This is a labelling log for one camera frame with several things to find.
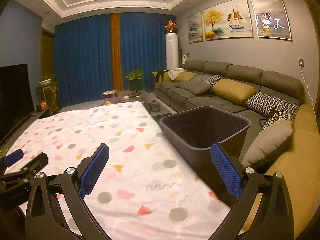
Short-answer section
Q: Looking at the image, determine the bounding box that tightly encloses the white cloth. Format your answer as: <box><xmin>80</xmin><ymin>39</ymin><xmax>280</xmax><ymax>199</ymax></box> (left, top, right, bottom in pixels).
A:
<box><xmin>168</xmin><ymin>68</ymin><xmax>185</xmax><ymax>80</ymax></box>

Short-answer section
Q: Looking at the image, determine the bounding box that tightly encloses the plump grey pillow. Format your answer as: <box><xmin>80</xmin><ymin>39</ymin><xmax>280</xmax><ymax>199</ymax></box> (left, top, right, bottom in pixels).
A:
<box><xmin>241</xmin><ymin>119</ymin><xmax>293</xmax><ymax>168</ymax></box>

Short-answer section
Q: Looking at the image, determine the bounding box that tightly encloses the trailing plant on gold stand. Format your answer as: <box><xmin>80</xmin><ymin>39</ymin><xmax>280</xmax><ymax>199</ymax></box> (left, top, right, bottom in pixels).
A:
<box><xmin>37</xmin><ymin>74</ymin><xmax>60</xmax><ymax>113</ymax></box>

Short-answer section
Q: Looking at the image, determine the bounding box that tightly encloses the black cloth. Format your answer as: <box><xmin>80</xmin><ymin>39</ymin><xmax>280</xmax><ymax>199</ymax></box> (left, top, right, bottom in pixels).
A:
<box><xmin>154</xmin><ymin>70</ymin><xmax>168</xmax><ymax>83</ymax></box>

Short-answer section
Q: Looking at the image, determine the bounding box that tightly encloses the green plant in dark pot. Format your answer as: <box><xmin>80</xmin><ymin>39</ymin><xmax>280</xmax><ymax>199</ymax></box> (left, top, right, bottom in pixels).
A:
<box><xmin>125</xmin><ymin>69</ymin><xmax>145</xmax><ymax>92</ymax></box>

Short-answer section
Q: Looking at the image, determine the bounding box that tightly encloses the large yellow pillow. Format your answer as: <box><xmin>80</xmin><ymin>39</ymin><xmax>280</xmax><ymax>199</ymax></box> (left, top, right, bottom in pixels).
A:
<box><xmin>212</xmin><ymin>78</ymin><xmax>255</xmax><ymax>107</ymax></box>

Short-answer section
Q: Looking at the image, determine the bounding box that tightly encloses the grey plastic bin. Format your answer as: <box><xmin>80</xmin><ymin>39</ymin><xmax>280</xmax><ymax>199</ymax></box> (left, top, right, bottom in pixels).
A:
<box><xmin>159</xmin><ymin>106</ymin><xmax>251</xmax><ymax>198</ymax></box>

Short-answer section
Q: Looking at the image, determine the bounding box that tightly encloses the grey television cabinet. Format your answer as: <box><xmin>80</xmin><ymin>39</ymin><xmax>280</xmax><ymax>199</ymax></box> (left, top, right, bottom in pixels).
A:
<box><xmin>0</xmin><ymin>107</ymin><xmax>54</xmax><ymax>143</ymax></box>

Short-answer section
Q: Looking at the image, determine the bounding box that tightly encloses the white cable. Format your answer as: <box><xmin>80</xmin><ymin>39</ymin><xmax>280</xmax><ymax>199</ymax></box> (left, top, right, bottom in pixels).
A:
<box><xmin>301</xmin><ymin>66</ymin><xmax>316</xmax><ymax>110</ymax></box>

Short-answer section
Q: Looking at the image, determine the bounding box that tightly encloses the blue curtain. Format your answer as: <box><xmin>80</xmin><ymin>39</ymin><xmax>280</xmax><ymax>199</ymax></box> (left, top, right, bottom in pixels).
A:
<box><xmin>54</xmin><ymin>14</ymin><xmax>114</xmax><ymax>107</ymax></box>
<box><xmin>119</xmin><ymin>12</ymin><xmax>177</xmax><ymax>93</ymax></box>

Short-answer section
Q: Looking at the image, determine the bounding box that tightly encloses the white standing air conditioner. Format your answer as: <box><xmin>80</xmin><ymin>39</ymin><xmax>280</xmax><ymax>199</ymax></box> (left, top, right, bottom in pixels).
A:
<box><xmin>165</xmin><ymin>33</ymin><xmax>179</xmax><ymax>70</ymax></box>

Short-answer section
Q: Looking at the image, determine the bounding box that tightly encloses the black television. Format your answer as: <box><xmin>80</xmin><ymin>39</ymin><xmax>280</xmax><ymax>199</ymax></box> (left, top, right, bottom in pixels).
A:
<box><xmin>0</xmin><ymin>64</ymin><xmax>34</xmax><ymax>138</ymax></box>

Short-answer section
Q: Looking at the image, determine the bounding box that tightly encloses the small landscape painting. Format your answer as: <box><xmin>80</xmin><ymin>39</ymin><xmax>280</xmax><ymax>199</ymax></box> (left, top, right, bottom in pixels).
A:
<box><xmin>187</xmin><ymin>12</ymin><xmax>204</xmax><ymax>44</ymax></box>

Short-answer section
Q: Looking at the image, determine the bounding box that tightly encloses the small yellow pillow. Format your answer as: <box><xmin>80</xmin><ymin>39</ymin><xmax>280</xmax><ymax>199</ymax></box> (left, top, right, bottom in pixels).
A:
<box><xmin>174</xmin><ymin>71</ymin><xmax>197</xmax><ymax>82</ymax></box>

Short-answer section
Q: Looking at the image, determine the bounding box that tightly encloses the flat grey pillow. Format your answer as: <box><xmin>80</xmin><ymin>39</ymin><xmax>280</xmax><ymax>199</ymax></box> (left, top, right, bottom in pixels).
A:
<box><xmin>179</xmin><ymin>81</ymin><xmax>212</xmax><ymax>95</ymax></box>

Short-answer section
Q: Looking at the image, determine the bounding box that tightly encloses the black white patterned pillow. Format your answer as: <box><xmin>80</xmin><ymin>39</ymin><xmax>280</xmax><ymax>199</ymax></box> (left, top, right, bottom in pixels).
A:
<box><xmin>246</xmin><ymin>92</ymin><xmax>299</xmax><ymax>113</ymax></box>
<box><xmin>192</xmin><ymin>74</ymin><xmax>222</xmax><ymax>87</ymax></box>
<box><xmin>260</xmin><ymin>105</ymin><xmax>299</xmax><ymax>133</ymax></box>

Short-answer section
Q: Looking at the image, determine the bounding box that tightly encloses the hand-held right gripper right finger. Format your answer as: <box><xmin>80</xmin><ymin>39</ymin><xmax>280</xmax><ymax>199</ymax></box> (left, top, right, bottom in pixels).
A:
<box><xmin>210</xmin><ymin>142</ymin><xmax>295</xmax><ymax>240</ymax></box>

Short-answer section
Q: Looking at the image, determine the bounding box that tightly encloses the large sailboat painting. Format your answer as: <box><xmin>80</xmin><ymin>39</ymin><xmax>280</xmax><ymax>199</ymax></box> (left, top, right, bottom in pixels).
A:
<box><xmin>203</xmin><ymin>0</ymin><xmax>254</xmax><ymax>42</ymax></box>

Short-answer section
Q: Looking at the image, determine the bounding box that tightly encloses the orange flower arrangement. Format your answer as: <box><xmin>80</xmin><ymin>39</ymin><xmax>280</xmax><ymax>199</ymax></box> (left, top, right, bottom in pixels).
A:
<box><xmin>164</xmin><ymin>20</ymin><xmax>178</xmax><ymax>33</ymax></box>

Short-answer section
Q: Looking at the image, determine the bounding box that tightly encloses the black pouch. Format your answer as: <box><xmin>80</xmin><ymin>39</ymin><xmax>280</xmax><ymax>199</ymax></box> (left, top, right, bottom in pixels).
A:
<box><xmin>259</xmin><ymin>107</ymin><xmax>279</xmax><ymax>127</ymax></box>

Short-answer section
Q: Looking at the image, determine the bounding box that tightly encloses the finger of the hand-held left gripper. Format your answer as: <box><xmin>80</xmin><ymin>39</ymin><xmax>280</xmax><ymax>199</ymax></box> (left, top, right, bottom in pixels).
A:
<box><xmin>0</xmin><ymin>149</ymin><xmax>24</xmax><ymax>168</ymax></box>
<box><xmin>2</xmin><ymin>152</ymin><xmax>49</xmax><ymax>183</ymax></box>

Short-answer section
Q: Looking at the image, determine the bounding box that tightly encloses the white patterned tablecloth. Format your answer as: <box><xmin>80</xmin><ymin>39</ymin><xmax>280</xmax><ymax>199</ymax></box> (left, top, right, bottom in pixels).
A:
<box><xmin>4</xmin><ymin>100</ymin><xmax>234</xmax><ymax>240</ymax></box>

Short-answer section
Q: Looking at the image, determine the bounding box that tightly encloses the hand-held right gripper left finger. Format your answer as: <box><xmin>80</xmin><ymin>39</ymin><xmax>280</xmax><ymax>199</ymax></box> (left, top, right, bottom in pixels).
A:
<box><xmin>25</xmin><ymin>143</ymin><xmax>110</xmax><ymax>240</ymax></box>

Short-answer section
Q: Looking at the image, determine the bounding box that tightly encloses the yellow sofa cushion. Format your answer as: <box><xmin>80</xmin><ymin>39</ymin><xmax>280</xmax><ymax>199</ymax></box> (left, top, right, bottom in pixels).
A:
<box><xmin>240</xmin><ymin>104</ymin><xmax>317</xmax><ymax>240</ymax></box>

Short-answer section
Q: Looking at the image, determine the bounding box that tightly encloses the dark coffee table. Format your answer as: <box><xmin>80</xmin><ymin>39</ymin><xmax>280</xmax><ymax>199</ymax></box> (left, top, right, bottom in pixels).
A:
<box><xmin>101</xmin><ymin>90</ymin><xmax>173</xmax><ymax>117</ymax></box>

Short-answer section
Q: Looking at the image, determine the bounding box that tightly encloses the purple abstract painting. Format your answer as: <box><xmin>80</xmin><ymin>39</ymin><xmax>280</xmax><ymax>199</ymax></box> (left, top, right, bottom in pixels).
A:
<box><xmin>250</xmin><ymin>0</ymin><xmax>293</xmax><ymax>41</ymax></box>

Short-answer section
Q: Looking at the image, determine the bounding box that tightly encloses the orange curtain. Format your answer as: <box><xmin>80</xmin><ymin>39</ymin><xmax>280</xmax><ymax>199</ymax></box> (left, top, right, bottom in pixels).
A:
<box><xmin>110</xmin><ymin>13</ymin><xmax>124</xmax><ymax>92</ymax></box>

